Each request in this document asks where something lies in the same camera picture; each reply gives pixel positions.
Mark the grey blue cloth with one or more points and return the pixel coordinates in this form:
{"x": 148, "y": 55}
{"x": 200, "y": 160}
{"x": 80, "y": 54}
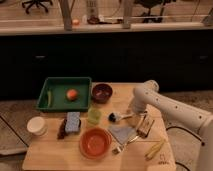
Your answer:
{"x": 122, "y": 133}

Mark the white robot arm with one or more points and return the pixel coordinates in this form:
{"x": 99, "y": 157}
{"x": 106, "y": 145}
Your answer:
{"x": 197, "y": 120}

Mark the silver metal fork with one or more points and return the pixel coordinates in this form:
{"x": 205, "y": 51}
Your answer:
{"x": 120, "y": 148}

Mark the dark maroon bowl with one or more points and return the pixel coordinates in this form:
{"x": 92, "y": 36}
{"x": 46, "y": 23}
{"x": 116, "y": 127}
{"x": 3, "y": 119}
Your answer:
{"x": 101, "y": 93}

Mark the red orange bowl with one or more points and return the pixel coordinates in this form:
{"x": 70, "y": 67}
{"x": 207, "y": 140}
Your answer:
{"x": 95, "y": 143}

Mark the blue sponge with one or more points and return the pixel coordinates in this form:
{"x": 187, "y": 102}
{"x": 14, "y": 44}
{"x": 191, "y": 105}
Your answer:
{"x": 73, "y": 122}

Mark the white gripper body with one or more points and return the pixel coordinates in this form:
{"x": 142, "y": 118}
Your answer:
{"x": 137, "y": 107}

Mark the white handled dish brush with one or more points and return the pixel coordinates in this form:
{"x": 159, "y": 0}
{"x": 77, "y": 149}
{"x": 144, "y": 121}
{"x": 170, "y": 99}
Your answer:
{"x": 114, "y": 117}

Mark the white round container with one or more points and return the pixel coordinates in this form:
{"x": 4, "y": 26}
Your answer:
{"x": 37, "y": 126}

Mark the light green plastic cup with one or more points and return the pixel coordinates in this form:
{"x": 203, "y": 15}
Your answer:
{"x": 94, "y": 116}

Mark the brown chocolate bar packet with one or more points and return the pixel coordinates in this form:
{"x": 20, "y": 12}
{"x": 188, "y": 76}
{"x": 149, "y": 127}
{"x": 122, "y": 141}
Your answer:
{"x": 145, "y": 127}

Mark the green plastic tray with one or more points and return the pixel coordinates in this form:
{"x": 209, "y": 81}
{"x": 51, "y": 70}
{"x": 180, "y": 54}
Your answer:
{"x": 59, "y": 86}

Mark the orange peach fruit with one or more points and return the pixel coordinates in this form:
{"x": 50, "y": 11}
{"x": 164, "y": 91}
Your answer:
{"x": 72, "y": 94}

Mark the black office chair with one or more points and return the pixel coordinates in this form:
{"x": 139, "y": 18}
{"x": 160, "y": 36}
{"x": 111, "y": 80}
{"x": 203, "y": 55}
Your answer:
{"x": 28, "y": 4}

